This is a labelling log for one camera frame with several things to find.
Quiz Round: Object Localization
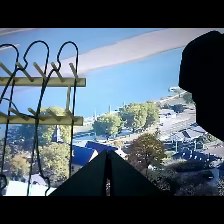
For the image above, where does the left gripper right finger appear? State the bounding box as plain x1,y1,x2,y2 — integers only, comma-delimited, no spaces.
107,149,165,197

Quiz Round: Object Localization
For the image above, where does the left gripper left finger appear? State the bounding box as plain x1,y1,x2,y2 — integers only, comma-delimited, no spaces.
49,149,109,197

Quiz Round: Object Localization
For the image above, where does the black garment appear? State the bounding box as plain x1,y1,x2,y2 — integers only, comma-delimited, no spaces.
178,30,224,142

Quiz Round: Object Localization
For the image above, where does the black clothes hanger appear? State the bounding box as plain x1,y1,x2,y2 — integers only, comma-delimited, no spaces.
56,40,80,178
0,43,20,196
22,40,52,197

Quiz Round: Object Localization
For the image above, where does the wooden hanger rack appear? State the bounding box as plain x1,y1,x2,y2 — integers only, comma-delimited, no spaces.
0,61,87,127

